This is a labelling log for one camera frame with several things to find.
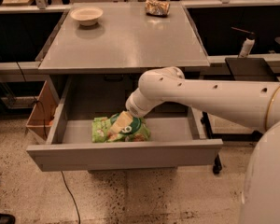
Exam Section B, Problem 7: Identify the black power cable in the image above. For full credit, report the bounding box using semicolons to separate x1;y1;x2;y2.
15;61;82;224

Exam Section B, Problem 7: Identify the grey cabinet counter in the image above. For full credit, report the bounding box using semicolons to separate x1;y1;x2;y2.
35;1;211;102

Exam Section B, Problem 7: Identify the black caster wheel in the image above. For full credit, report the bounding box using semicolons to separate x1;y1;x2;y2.
213;156;222;175

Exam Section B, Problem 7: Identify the crumpled foil snack bag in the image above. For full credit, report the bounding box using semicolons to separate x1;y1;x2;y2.
145;0;170;17

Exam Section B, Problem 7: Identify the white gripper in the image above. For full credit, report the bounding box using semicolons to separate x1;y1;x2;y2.
109;89;153;134

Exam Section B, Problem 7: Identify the green rice chip bag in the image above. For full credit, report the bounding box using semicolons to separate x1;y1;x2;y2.
91;113;150;143

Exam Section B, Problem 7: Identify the grey open drawer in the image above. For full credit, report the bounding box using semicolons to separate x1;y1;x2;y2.
27;75;223;172

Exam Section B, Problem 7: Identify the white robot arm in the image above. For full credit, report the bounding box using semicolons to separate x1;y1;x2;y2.
111;67;280;224

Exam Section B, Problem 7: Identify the white spray bottle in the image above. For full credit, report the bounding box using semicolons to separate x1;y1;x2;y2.
233;27;256;58

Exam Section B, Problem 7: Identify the black shoe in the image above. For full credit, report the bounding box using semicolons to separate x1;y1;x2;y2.
0;214;15;224

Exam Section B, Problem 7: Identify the white bowl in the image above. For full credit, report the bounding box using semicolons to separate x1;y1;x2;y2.
70;7;104;26

